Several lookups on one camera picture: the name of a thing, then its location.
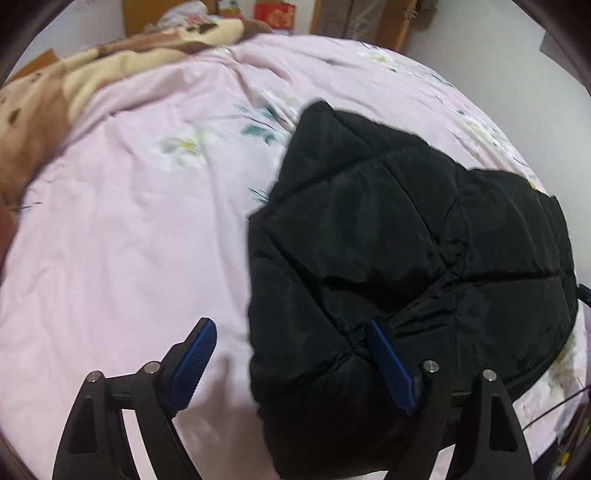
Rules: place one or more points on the brown cream fleece blanket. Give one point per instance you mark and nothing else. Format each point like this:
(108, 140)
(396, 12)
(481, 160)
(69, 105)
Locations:
(38, 110)

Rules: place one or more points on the red gift box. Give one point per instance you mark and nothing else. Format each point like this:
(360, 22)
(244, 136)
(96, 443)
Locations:
(278, 15)

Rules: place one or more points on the white plastic bag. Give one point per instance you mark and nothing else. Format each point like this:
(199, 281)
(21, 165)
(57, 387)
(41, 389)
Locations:
(185, 14)

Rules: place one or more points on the grey paper on wall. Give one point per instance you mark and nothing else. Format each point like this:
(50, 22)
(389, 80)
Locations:
(554, 51)

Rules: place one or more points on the wooden headboard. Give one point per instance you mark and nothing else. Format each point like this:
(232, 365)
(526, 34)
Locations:
(44, 60)

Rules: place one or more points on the black puffer jacket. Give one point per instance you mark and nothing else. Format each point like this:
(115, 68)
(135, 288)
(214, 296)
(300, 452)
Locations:
(471, 269)

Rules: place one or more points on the wooden wardrobe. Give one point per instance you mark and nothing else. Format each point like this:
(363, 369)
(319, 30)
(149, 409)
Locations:
(140, 16)

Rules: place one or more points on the wooden framed door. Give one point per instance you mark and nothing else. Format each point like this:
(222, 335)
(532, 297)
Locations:
(385, 23)

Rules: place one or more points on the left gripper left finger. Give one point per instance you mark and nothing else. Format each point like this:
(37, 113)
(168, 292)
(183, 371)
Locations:
(184, 365)

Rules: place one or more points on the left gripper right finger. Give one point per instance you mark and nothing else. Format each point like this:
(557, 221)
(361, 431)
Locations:
(403, 383)

